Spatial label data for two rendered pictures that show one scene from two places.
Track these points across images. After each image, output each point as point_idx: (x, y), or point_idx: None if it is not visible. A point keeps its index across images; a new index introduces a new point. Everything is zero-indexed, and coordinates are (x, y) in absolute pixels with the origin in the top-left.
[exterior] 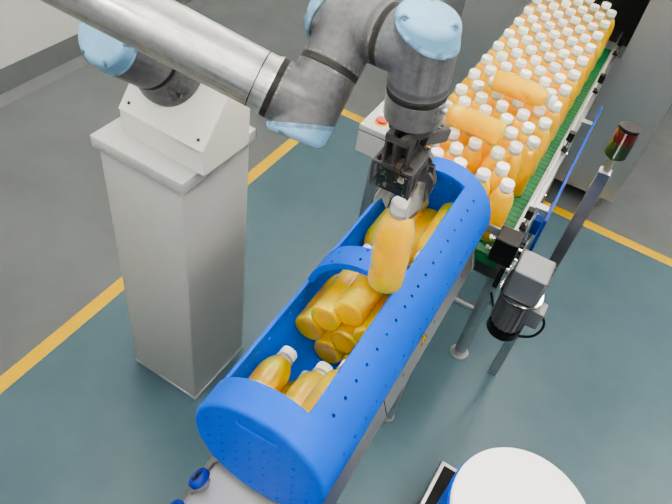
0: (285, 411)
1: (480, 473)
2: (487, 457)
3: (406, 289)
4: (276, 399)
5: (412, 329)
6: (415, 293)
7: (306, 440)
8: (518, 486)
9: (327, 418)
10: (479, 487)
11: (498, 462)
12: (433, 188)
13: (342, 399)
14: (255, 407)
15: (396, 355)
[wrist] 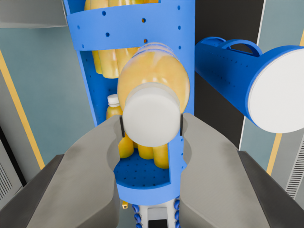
0: (159, 194)
1: (263, 87)
2: (266, 75)
3: (172, 29)
4: (149, 193)
5: (192, 49)
6: (180, 19)
7: (178, 191)
8: (289, 80)
9: (180, 172)
10: (264, 96)
11: (273, 73)
12: (283, 190)
13: (181, 157)
14: (142, 202)
15: (192, 85)
